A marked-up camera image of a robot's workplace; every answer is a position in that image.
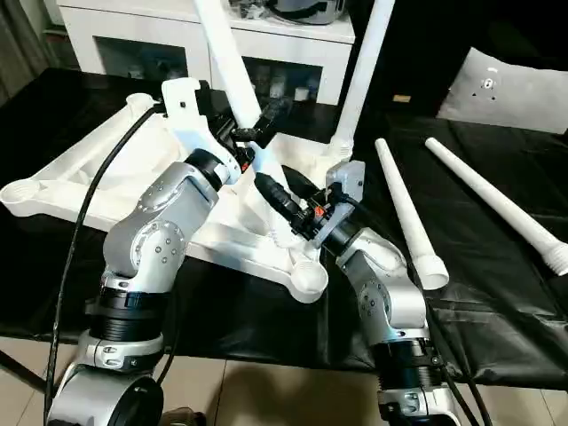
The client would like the white plastic table leg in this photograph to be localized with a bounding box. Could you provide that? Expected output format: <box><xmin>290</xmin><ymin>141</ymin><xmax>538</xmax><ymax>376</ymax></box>
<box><xmin>374</xmin><ymin>138</ymin><xmax>451</xmax><ymax>291</ymax></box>
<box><xmin>328</xmin><ymin>0</ymin><xmax>397</xmax><ymax>166</ymax></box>
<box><xmin>424</xmin><ymin>137</ymin><xmax>568</xmax><ymax>278</ymax></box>
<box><xmin>189</xmin><ymin>0</ymin><xmax>286</xmax><ymax>179</ymax></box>

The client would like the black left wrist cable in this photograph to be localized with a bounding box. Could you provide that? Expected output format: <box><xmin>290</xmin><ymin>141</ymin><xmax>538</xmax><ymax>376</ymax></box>
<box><xmin>43</xmin><ymin>103</ymin><xmax>169</xmax><ymax>426</ymax></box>

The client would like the black left robot foot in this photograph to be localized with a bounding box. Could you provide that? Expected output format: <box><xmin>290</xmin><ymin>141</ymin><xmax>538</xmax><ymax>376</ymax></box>
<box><xmin>161</xmin><ymin>409</ymin><xmax>209</xmax><ymax>426</ymax></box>

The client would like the white glass-door cabinet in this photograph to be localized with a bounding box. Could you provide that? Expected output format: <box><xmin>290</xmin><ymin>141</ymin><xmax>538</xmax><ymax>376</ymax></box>
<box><xmin>57</xmin><ymin>0</ymin><xmax>359</xmax><ymax>107</ymax></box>

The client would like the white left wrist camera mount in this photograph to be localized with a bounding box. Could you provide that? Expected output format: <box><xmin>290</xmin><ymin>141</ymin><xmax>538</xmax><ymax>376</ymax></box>
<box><xmin>160</xmin><ymin>76</ymin><xmax>233</xmax><ymax>179</ymax></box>

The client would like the black box with gold label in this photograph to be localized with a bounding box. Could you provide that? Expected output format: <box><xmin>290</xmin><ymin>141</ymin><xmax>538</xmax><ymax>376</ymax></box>
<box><xmin>341</xmin><ymin>0</ymin><xmax>492</xmax><ymax>117</ymax></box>

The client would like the white pillow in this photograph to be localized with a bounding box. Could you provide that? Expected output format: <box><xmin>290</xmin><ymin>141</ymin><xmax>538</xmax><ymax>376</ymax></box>
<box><xmin>437</xmin><ymin>45</ymin><xmax>568</xmax><ymax>135</ymax></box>

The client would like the grey curtain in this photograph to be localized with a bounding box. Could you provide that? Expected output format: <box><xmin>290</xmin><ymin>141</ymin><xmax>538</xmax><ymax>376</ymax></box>
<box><xmin>0</xmin><ymin>0</ymin><xmax>51</xmax><ymax>104</ymax></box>

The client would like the white plastic table top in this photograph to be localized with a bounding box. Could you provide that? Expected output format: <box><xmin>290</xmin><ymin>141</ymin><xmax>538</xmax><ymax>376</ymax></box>
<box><xmin>0</xmin><ymin>91</ymin><xmax>330</xmax><ymax>306</ymax></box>

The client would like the grey round pot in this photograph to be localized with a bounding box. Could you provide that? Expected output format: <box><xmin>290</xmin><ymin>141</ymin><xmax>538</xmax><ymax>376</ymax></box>
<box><xmin>269</xmin><ymin>0</ymin><xmax>352</xmax><ymax>26</ymax></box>

